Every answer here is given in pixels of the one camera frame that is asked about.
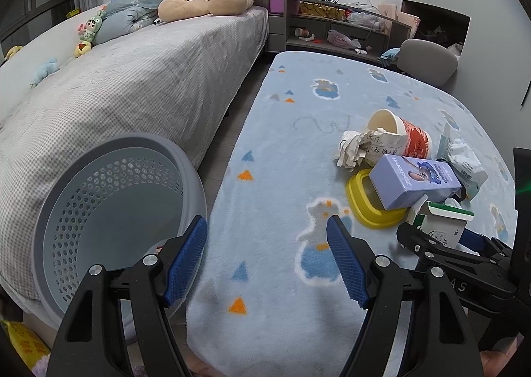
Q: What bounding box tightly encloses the red and white paper cup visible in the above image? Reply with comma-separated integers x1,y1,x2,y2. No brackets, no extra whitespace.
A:
367,108,433,162

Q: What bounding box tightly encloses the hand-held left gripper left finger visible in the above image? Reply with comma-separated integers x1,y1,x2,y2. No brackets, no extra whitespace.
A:
45,215,208,377

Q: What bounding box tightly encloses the green hooded plush doll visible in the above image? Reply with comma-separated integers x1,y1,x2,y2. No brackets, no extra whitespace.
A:
75,9,104,58

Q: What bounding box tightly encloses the pink storage box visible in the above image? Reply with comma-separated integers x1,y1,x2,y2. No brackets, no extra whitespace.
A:
268,0,303,14

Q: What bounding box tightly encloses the white and green carton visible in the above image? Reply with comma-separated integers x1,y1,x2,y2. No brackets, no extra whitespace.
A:
407,194,474,249

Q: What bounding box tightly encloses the white charging cable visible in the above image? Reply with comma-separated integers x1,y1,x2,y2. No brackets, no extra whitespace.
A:
364,0,384,47

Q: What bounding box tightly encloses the pink cardboard box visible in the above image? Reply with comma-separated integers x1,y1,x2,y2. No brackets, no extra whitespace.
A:
377,2,421,39

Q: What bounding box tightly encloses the grey shelf desk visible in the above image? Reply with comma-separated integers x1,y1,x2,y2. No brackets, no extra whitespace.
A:
284,0,412,67

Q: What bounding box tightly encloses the yellow box with cables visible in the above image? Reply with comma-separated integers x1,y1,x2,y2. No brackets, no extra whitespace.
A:
299,0,346,17

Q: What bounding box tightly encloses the yellow plastic lid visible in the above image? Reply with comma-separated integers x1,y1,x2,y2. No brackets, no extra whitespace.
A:
345,168,409,229

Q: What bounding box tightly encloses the pink plastic bag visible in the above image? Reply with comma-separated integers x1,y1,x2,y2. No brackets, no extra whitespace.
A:
328,29,362,48

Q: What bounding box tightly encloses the grey chair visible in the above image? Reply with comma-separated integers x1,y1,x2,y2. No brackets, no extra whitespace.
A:
400,39,459,87

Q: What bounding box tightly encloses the purple cardboard box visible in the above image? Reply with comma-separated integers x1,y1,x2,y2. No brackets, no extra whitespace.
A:
368,154,462,211

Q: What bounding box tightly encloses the folded blue quilt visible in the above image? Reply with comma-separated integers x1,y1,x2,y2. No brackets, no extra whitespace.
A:
89,0,183,46

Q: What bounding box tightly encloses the light blue plush toy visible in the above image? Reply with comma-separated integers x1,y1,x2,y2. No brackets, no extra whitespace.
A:
31,57,59,89

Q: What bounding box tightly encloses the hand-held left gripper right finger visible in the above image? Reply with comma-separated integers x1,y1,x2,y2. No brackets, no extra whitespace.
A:
326,214,484,377

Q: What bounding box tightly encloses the grey perforated plastic basket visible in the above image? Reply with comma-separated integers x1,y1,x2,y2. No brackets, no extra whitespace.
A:
32,133,208,330

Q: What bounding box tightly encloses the white plastic packet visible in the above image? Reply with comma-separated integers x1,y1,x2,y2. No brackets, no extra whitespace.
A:
440,124,489,201

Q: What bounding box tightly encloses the grey nightstand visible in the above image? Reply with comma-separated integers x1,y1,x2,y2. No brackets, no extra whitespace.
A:
265,12,288,54

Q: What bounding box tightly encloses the yellow printed bag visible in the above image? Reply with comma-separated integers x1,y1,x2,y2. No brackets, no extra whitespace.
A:
0,319,52,377

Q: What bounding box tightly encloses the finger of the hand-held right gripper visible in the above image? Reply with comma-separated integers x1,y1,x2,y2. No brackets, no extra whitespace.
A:
396,223,517,291
460,229,516,262

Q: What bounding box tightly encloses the grey checked bed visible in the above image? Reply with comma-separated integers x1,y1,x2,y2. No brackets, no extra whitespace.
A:
0,0,276,311

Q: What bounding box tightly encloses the white paper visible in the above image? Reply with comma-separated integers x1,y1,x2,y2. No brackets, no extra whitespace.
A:
335,130,409,172

